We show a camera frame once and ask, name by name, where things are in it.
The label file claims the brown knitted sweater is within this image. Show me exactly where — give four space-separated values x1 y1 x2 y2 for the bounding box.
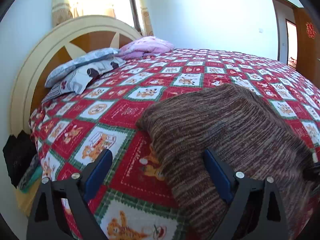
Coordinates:
136 83 314 239

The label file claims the wooden nightstand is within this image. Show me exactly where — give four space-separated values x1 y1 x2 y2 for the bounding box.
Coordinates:
15 178 41 217

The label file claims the black cloth beside bed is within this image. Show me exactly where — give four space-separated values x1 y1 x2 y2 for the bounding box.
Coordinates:
3 131 40 189

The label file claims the red patchwork bedspread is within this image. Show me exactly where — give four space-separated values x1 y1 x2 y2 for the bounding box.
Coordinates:
29 49 319 239

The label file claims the brown wooden door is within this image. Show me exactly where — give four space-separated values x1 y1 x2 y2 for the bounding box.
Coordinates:
293 8 320 88

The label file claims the white patterned pillow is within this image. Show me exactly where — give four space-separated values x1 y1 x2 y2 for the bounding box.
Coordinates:
42 57 126 103

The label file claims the blue grey pillow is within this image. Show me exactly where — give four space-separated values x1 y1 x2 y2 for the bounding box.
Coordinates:
44 48 120 88

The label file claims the red double happiness sticker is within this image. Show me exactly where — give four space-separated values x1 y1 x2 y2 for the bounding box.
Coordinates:
305 22 317 39

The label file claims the cream wooden headboard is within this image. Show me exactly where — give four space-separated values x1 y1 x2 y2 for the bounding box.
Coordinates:
9 15 141 135

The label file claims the pink pillow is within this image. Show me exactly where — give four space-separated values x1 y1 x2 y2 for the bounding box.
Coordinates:
116 36 175 60

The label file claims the yellow right curtain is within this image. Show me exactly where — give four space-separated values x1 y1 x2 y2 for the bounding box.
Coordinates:
139 0 153 36

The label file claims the yellow curtain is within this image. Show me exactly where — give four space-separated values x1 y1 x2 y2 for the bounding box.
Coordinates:
139 0 153 36
51 0 118 27

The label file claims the yellow left curtain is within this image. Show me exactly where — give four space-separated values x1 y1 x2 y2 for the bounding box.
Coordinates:
51 0 118 27

